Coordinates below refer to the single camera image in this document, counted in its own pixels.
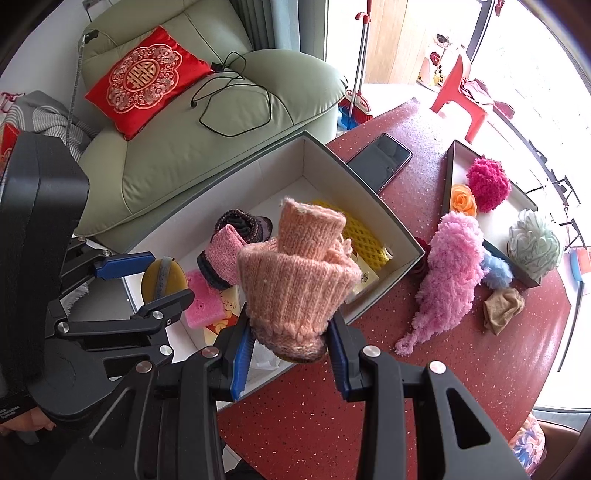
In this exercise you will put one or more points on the red plastic chair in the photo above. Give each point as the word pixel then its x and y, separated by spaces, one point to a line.
pixel 455 92

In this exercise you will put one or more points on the dark smartphone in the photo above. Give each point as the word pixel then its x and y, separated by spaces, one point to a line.
pixel 381 161

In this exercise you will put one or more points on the grey striped blanket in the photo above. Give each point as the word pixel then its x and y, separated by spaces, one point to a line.
pixel 41 117

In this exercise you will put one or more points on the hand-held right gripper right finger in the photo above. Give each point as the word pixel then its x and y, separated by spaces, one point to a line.
pixel 340 364

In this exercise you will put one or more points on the orange fabric flower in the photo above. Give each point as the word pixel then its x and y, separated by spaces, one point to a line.
pixel 463 198

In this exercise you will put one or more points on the blue plastic object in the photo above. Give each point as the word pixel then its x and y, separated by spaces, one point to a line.
pixel 575 270

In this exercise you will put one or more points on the red patterned cloth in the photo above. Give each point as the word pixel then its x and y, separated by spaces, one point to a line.
pixel 7 143

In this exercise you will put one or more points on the printed cushion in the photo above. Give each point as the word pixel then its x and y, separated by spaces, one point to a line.
pixel 528 443

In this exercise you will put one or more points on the yellow round sponge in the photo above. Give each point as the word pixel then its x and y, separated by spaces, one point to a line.
pixel 173 277

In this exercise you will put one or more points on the green bath pouf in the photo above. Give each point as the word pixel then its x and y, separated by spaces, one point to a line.
pixel 533 244

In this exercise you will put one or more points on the beige stocking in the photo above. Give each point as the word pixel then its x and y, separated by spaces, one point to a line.
pixel 503 307

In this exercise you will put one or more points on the person's left hand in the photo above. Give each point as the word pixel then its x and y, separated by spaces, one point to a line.
pixel 21 422

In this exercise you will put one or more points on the light green leather sofa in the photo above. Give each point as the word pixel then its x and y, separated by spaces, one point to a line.
pixel 184 152

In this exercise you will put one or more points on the dark red fabric rose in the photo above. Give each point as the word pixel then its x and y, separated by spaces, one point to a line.
pixel 422 254

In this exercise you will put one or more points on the pink striped knit sock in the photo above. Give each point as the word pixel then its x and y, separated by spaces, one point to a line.
pixel 221 254

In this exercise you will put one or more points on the peach knit sock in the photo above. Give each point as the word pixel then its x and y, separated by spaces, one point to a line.
pixel 295 286

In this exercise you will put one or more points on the magenta fluffy pompom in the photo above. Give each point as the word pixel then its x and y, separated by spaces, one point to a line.
pixel 487 184

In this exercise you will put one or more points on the blue fluffy yarn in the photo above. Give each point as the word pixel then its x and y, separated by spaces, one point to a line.
pixel 496 272

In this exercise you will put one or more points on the red broom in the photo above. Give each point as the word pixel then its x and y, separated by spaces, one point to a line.
pixel 358 102

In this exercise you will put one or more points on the blue dustpan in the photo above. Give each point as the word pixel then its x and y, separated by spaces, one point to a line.
pixel 346 119

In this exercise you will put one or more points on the red embroidered cushion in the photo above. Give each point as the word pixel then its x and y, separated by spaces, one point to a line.
pixel 147 81

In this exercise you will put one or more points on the dark red cloth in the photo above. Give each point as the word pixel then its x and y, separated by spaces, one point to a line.
pixel 480 92

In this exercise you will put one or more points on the grey curtain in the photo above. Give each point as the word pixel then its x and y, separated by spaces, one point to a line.
pixel 277 23

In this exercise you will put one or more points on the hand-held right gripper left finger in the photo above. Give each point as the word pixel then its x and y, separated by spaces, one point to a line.
pixel 242 357

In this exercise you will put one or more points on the grey cardboard box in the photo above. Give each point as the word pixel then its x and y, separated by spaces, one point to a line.
pixel 323 170

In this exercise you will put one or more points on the pink fluffy yarn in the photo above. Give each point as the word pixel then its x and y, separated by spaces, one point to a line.
pixel 448 272

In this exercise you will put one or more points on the pink foam block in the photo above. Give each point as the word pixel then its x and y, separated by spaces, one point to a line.
pixel 203 300

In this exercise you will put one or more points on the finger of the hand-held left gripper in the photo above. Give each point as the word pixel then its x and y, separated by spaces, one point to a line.
pixel 124 266
pixel 157 307

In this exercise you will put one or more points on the yellow foam net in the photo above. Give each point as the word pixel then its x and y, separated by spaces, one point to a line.
pixel 364 240

